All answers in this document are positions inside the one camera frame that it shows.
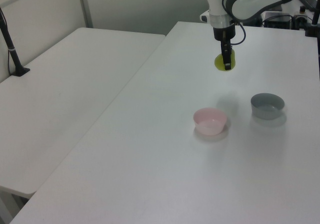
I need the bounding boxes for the black control box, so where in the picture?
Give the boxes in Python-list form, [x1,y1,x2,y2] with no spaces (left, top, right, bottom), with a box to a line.
[262,11,293,29]

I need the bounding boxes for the grey plastic bowl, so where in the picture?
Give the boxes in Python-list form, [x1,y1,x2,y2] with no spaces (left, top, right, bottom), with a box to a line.
[250,92,286,120]

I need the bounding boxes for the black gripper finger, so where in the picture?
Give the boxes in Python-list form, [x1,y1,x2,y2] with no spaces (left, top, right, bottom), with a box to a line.
[220,38,233,71]

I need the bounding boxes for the black camera pole with base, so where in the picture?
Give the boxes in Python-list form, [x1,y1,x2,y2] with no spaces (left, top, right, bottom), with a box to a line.
[0,6,31,78]

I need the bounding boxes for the white side table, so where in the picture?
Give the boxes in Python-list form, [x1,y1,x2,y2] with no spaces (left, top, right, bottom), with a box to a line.
[0,27,168,224]

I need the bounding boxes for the pink plastic bowl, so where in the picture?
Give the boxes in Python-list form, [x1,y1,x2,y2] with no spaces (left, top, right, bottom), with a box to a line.
[193,107,228,136]

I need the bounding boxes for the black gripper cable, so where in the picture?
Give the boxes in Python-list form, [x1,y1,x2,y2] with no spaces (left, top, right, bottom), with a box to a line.
[221,0,248,46]

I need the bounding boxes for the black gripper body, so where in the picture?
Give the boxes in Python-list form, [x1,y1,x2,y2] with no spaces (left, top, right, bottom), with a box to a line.
[212,26,237,42]

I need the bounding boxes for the grey partition post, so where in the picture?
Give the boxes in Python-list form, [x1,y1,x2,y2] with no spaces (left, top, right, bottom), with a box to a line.
[76,0,94,29]

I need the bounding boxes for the grey background equipment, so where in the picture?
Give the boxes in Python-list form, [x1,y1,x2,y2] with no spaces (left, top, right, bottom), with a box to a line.
[291,0,320,31]

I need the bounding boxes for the black clamped camera pole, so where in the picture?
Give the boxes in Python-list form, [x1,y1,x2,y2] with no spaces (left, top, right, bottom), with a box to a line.
[304,3,320,38]

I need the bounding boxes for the green pear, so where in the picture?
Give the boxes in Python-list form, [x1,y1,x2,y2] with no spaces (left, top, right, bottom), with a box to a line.
[214,49,238,73]

